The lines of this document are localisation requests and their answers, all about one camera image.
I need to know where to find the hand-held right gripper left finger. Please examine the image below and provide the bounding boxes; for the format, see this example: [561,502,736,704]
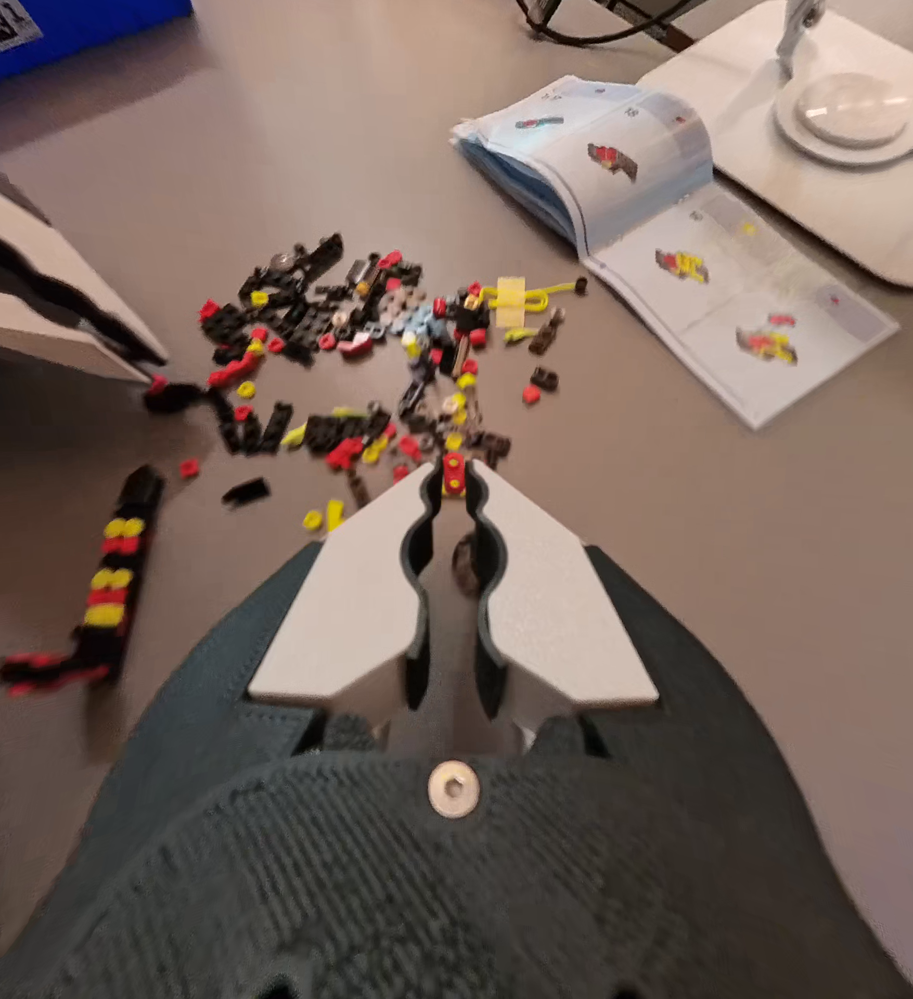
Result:
[246,460,444,711]

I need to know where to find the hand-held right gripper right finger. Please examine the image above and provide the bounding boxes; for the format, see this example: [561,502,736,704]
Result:
[466,459,660,735]

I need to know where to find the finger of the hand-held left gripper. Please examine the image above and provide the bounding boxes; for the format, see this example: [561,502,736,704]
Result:
[0,162,170,368]
[0,258,155,385]

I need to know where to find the long striped lego assembly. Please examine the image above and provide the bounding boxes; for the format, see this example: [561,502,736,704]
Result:
[0,464,167,696]

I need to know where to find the pile of lego pieces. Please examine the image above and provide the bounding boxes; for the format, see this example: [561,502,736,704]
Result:
[143,233,567,501]

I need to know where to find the lego instruction booklet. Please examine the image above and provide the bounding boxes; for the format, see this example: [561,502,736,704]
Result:
[450,75,901,430]

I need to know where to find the blue plastic bin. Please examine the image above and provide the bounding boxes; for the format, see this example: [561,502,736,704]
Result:
[0,0,194,98]

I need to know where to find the neon yellow lego string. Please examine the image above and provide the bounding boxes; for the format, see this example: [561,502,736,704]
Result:
[481,277,588,313]

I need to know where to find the black cable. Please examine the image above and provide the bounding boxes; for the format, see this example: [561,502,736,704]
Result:
[515,0,707,49]

